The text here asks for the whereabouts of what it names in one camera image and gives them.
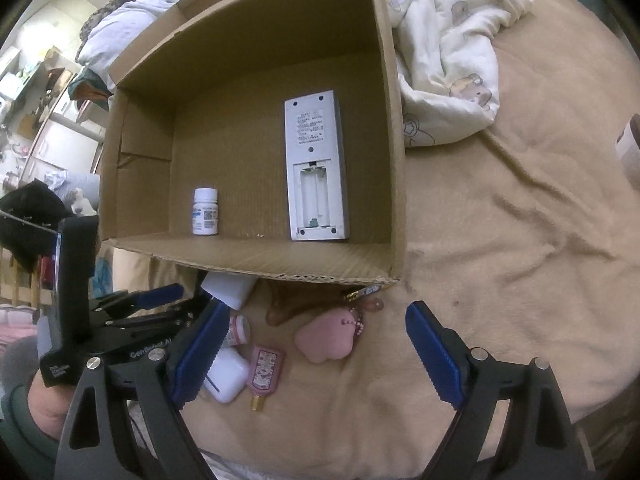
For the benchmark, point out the white bottle red label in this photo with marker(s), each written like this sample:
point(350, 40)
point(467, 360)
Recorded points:
point(237, 331)

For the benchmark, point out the brown cardboard box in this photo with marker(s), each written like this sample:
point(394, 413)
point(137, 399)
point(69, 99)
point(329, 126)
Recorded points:
point(240, 150)

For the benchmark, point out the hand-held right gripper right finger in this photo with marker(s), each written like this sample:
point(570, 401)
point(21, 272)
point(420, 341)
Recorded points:
point(432, 355)

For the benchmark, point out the white remote control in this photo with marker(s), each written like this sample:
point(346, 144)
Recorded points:
point(316, 165)

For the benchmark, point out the white printed duvet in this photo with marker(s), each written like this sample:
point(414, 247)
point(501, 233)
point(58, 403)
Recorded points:
point(450, 35)

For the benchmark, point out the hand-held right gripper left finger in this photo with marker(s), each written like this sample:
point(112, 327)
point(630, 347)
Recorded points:
point(197, 352)

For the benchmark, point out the black cloth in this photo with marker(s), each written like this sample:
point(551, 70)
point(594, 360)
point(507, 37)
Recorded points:
point(25, 220)

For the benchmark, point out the white earbuds case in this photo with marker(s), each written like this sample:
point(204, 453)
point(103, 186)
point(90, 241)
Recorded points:
point(227, 375)

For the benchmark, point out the white plush toy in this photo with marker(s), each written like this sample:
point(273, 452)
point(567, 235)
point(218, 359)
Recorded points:
point(80, 205)

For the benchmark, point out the white pill bottle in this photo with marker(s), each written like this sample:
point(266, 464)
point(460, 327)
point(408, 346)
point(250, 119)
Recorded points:
point(205, 212)

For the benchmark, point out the white charger plug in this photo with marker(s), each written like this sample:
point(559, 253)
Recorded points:
point(227, 287)

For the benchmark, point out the light blue duvet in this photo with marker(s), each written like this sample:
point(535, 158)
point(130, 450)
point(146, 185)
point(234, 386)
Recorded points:
point(120, 30)

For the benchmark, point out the black printed small box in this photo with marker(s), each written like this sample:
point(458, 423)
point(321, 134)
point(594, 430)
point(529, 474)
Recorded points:
point(364, 291)

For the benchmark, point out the teal orange pillow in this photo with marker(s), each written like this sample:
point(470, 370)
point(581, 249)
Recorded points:
point(87, 87)

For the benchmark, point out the white cabinet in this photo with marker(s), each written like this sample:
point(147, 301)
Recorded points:
point(57, 145)

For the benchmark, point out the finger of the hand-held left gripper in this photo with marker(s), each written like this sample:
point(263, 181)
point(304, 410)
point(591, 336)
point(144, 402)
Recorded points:
point(157, 295)
point(150, 321)

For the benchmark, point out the beige blanket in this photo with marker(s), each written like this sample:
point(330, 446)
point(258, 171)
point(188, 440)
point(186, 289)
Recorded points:
point(500, 260)

